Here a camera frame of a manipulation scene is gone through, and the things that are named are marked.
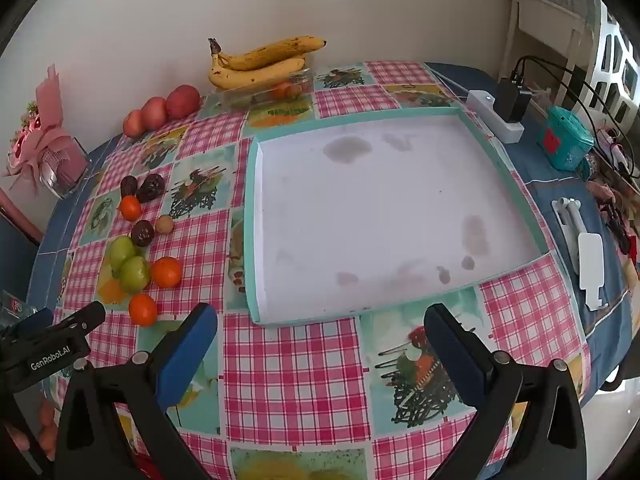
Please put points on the dark brown avocado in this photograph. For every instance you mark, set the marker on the dark brown avocado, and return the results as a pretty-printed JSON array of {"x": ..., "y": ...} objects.
[
  {"x": 151, "y": 188},
  {"x": 142, "y": 233},
  {"x": 128, "y": 187}
]

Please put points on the clear plastic container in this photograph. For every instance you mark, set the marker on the clear plastic container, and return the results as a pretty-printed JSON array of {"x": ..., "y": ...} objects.
[{"x": 235, "y": 97}]

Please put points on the white power strip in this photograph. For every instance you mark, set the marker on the white power strip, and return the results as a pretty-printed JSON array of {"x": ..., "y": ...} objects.
[{"x": 492, "y": 120}]

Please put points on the short yellow banana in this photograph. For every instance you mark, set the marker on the short yellow banana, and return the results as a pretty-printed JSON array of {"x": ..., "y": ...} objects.
[{"x": 255, "y": 76}]

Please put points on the pink wrapped bouquet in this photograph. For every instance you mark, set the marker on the pink wrapped bouquet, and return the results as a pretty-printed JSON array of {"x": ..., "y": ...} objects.
[{"x": 47, "y": 150}]

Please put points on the pink artificial flowers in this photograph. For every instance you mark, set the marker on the pink artificial flowers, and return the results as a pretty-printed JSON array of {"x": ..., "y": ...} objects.
[{"x": 612, "y": 205}]

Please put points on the small orange tangerine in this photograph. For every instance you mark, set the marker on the small orange tangerine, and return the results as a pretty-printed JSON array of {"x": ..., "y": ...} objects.
[{"x": 130, "y": 208}]

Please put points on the medium red apple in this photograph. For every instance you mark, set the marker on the medium red apple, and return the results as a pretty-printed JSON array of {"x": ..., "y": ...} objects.
[{"x": 154, "y": 113}]

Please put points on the black charger plug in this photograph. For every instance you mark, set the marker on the black charger plug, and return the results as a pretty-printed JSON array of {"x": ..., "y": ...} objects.
[{"x": 511, "y": 100}]

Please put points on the small round brown fruit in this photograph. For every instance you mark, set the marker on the small round brown fruit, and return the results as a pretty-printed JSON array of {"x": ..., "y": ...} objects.
[{"x": 164, "y": 224}]

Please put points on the white phone stand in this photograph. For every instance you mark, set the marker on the white phone stand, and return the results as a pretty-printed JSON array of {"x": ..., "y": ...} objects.
[{"x": 590, "y": 260}]

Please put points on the small red apple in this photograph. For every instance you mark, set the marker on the small red apple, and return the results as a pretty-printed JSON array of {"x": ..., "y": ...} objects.
[{"x": 133, "y": 124}]

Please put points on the white tray with teal rim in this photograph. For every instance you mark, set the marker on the white tray with teal rim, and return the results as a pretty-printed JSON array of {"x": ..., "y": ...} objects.
[{"x": 380, "y": 210}]

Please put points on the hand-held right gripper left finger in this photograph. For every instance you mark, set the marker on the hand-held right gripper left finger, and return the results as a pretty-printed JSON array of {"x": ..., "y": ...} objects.
[{"x": 186, "y": 352}]

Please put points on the clear plastic wrapper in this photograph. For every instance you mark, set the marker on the clear plastic wrapper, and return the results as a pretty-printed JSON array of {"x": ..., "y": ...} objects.
[{"x": 15, "y": 305}]

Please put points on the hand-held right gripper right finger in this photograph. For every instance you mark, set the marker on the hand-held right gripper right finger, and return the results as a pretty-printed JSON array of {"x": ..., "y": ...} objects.
[{"x": 454, "y": 355}]

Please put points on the long spotted yellow banana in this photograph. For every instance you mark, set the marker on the long spotted yellow banana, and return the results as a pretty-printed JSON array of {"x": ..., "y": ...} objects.
[{"x": 270, "y": 52}]

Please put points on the white lattice screen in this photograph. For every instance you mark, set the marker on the white lattice screen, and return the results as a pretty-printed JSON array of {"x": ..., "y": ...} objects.
[{"x": 617, "y": 60}]

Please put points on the white wooden chair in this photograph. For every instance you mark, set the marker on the white wooden chair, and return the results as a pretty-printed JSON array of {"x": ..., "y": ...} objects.
[{"x": 545, "y": 25}]

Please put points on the blue denim table cover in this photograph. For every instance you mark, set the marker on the blue denim table cover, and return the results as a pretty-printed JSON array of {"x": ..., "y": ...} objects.
[{"x": 555, "y": 185}]

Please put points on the teal box with red label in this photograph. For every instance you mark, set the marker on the teal box with red label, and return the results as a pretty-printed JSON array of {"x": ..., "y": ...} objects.
[{"x": 567, "y": 137}]

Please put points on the green apple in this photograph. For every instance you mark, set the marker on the green apple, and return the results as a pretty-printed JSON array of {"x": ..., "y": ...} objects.
[
  {"x": 121, "y": 252},
  {"x": 135, "y": 276}
]

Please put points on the person's left hand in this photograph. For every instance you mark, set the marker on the person's left hand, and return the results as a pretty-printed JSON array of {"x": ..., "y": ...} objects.
[{"x": 45, "y": 427}]

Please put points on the cluster of cherry tomatoes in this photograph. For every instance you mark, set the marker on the cluster of cherry tomatoes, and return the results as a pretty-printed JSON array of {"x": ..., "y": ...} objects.
[{"x": 286, "y": 91}]

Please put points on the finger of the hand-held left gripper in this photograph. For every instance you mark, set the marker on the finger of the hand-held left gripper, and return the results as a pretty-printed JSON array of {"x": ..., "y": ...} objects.
[
  {"x": 32, "y": 322},
  {"x": 82, "y": 320}
]

